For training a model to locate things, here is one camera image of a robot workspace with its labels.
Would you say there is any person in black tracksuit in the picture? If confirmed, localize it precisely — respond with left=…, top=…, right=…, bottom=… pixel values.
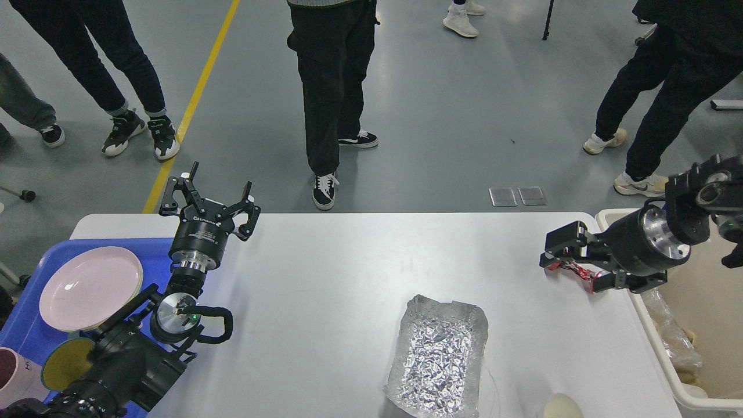
left=583, top=1, right=742, bottom=197

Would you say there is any pink mug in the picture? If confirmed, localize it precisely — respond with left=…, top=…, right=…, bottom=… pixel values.
left=1, top=347, right=49, bottom=409

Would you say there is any white lid bottom edge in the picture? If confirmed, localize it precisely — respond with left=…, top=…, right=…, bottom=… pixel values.
left=534, top=392, right=584, bottom=418

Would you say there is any person in white sneakers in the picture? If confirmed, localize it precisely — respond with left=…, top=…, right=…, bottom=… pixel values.
left=442, top=1, right=486, bottom=39

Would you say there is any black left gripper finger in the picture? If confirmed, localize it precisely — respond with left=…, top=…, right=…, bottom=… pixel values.
left=159, top=162, right=205, bottom=217
left=230, top=182, right=262, bottom=241

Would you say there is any person in olive trousers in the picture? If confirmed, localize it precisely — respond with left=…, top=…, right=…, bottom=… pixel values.
left=1, top=55, right=66, bottom=148

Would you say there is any person in grey sweater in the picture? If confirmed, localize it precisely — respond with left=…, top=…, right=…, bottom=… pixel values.
left=287, top=1, right=378, bottom=211

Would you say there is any blue plastic tray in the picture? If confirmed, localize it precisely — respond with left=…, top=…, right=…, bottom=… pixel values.
left=2, top=239, right=203, bottom=417

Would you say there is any beige plastic bin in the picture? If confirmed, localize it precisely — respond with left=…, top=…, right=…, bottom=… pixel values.
left=629, top=224, right=742, bottom=417

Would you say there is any blue-grey mug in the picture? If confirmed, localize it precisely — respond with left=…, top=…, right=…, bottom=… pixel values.
left=41, top=338, right=95, bottom=391

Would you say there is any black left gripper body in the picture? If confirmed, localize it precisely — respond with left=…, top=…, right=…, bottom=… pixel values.
left=169, top=197, right=244, bottom=272

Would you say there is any pink plate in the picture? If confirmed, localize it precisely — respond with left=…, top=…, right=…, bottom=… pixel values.
left=39, top=246, right=143, bottom=331

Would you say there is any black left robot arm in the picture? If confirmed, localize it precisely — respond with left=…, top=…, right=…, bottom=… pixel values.
left=2, top=163, right=262, bottom=417

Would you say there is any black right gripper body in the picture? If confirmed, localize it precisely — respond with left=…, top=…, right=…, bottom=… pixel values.
left=600, top=206, right=691, bottom=294

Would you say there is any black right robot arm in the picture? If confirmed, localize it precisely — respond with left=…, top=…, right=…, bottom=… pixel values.
left=539, top=154, right=742, bottom=294

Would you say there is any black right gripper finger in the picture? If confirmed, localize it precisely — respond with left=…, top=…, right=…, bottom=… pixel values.
left=539, top=221, right=601, bottom=268
left=591, top=272, right=630, bottom=292

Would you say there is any metal floor plate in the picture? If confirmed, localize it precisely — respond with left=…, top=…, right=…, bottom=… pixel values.
left=518, top=187, right=547, bottom=206
left=489, top=188, right=518, bottom=207

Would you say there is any person in dark jeans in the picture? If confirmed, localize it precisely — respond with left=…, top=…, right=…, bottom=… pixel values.
left=10, top=1, right=180, bottom=161

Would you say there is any aluminium foil tray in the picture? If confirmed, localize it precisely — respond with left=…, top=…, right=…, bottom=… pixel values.
left=383, top=294, right=489, bottom=417

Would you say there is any crushed red soda can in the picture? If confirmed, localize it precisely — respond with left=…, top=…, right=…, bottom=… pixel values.
left=546, top=260, right=606, bottom=294

